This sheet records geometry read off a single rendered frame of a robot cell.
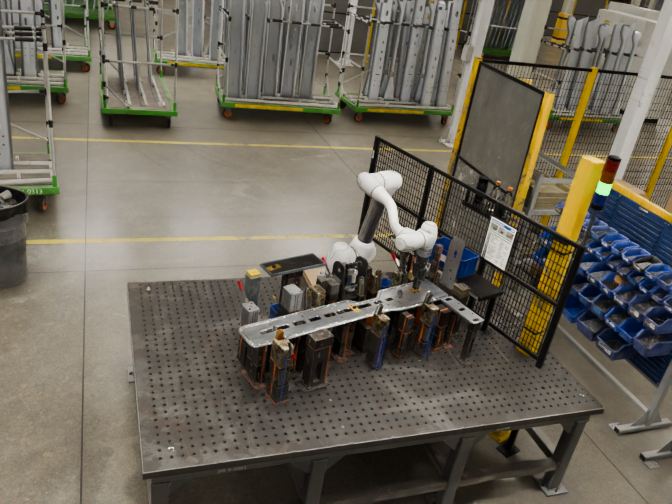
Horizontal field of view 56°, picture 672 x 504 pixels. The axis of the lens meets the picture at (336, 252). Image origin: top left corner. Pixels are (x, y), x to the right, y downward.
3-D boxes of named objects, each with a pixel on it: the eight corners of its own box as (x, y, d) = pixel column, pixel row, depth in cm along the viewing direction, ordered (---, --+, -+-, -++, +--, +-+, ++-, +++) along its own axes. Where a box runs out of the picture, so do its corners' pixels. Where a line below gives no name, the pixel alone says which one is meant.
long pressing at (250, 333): (255, 352, 318) (255, 349, 317) (234, 328, 333) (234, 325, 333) (450, 297, 395) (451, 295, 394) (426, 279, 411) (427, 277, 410)
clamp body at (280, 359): (275, 409, 326) (282, 353, 309) (261, 392, 336) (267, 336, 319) (292, 403, 331) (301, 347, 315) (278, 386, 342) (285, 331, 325)
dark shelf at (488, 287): (479, 302, 392) (480, 298, 391) (389, 238, 454) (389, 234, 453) (503, 295, 405) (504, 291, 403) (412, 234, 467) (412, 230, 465)
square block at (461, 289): (449, 338, 407) (462, 290, 390) (440, 331, 412) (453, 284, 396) (458, 335, 411) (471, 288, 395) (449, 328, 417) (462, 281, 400)
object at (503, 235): (504, 272, 400) (518, 229, 386) (479, 256, 416) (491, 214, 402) (506, 272, 402) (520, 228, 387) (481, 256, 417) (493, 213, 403)
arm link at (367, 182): (373, 184, 392) (389, 181, 400) (356, 168, 401) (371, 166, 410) (367, 201, 399) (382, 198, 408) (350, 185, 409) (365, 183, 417)
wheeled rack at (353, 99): (353, 123, 1059) (370, 13, 978) (332, 106, 1140) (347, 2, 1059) (451, 127, 1131) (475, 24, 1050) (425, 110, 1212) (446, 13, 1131)
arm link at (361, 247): (339, 258, 452) (361, 252, 466) (353, 272, 444) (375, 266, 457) (371, 167, 408) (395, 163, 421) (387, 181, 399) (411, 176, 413)
